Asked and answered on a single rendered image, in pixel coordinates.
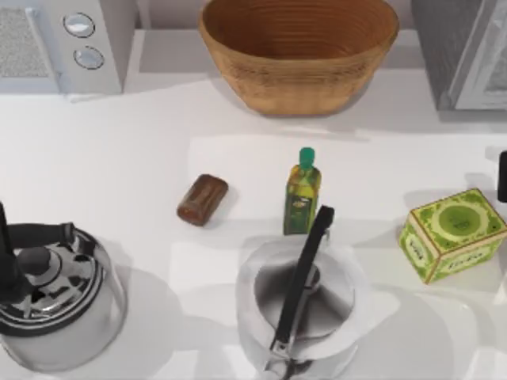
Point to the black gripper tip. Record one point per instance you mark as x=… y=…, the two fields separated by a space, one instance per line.
x=503 y=176
x=4 y=225

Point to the green bottle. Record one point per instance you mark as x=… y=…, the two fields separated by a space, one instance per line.
x=302 y=198

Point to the pale microwave oven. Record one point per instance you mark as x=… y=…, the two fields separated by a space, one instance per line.
x=115 y=47

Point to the wooden basket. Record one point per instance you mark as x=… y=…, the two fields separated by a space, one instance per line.
x=297 y=79

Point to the green and white box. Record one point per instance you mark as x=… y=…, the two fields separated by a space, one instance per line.
x=451 y=233

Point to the round microwave knob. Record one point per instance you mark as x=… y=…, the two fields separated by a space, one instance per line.
x=88 y=57
x=79 y=24

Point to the pale grey cabinet door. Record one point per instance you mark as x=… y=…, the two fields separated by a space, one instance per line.
x=481 y=59

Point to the shiny kettle with round knob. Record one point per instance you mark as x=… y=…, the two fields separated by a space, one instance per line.
x=75 y=301

